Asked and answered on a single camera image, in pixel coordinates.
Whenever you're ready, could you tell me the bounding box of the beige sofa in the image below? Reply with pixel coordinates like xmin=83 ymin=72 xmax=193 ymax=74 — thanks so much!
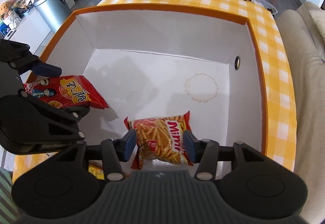
xmin=276 ymin=1 xmax=324 ymax=223

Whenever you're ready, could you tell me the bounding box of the plush toy decor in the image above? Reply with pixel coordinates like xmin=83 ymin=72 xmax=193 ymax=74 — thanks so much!
xmin=0 ymin=1 xmax=11 ymax=19

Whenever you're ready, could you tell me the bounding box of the red cartoon snack bag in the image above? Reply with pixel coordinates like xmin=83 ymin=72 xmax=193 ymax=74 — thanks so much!
xmin=24 ymin=75 xmax=108 ymax=109

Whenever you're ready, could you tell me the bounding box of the white low tv console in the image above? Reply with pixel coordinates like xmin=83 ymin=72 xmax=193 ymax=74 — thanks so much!
xmin=5 ymin=8 xmax=54 ymax=55

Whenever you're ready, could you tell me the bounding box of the silver pedal trash bin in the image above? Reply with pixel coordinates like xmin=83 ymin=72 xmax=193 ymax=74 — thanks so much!
xmin=33 ymin=0 xmax=72 ymax=33

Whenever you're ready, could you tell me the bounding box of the yellow checkered tablecloth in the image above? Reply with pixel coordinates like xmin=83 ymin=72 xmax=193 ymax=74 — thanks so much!
xmin=11 ymin=0 xmax=298 ymax=184

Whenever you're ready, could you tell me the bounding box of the white cushion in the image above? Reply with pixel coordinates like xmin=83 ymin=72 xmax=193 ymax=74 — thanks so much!
xmin=309 ymin=10 xmax=325 ymax=42

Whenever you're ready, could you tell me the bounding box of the striped green blanket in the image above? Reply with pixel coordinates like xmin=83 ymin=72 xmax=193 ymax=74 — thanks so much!
xmin=0 ymin=167 xmax=20 ymax=224

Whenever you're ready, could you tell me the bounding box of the Mimi fries snack bag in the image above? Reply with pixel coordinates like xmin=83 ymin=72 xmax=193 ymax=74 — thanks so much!
xmin=124 ymin=111 xmax=193 ymax=170

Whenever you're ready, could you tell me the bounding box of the orange cardboard box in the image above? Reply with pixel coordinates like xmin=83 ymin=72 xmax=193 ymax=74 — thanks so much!
xmin=11 ymin=2 xmax=269 ymax=184

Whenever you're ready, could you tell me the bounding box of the floor basket with bag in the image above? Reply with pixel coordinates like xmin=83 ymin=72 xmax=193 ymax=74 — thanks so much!
xmin=243 ymin=0 xmax=278 ymax=16

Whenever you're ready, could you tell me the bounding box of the yellow biscuit packet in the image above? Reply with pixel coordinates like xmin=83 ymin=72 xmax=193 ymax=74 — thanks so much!
xmin=88 ymin=161 xmax=107 ymax=180

